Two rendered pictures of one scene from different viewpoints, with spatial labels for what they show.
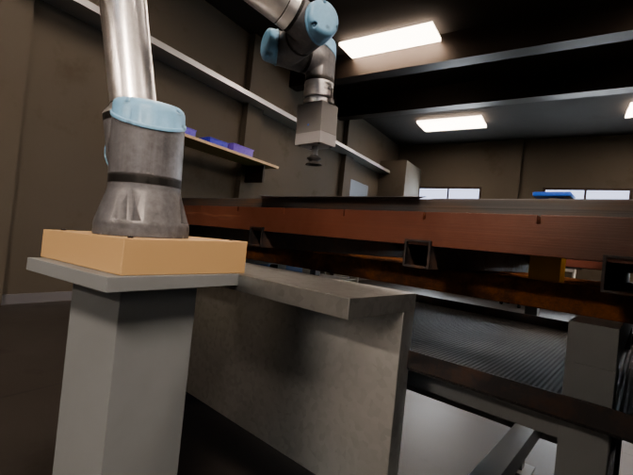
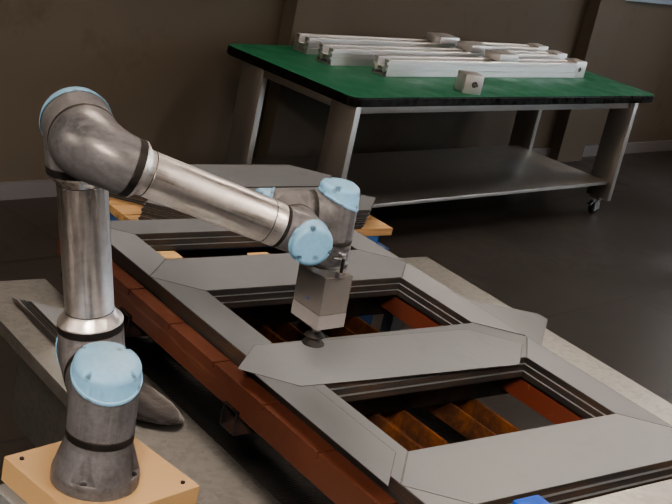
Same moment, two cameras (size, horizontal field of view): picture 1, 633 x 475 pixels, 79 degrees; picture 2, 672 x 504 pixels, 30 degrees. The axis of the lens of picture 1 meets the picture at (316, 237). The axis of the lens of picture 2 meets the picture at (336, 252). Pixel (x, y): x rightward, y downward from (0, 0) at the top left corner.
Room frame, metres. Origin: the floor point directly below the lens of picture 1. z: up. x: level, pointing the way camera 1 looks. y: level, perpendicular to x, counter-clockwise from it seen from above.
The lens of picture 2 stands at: (-1.17, -0.29, 1.87)
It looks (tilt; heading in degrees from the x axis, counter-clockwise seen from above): 19 degrees down; 8
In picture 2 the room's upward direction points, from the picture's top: 12 degrees clockwise
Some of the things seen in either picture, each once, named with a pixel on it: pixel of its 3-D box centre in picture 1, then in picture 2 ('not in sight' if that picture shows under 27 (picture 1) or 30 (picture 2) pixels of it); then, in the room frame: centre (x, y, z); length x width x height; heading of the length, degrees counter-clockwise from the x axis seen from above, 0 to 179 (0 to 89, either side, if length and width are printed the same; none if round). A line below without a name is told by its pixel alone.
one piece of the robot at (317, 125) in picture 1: (320, 124); (327, 291); (0.98, 0.02, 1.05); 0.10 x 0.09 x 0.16; 139
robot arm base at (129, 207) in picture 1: (144, 206); (97, 452); (0.66, 0.30, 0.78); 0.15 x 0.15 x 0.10
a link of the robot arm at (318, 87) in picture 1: (319, 92); (330, 252); (0.97, 0.03, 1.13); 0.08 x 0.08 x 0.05
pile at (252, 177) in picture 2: not in sight; (244, 197); (2.15, 0.48, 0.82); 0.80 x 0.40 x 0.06; 139
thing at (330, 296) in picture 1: (177, 259); (130, 414); (1.03, 0.37, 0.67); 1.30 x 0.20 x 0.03; 49
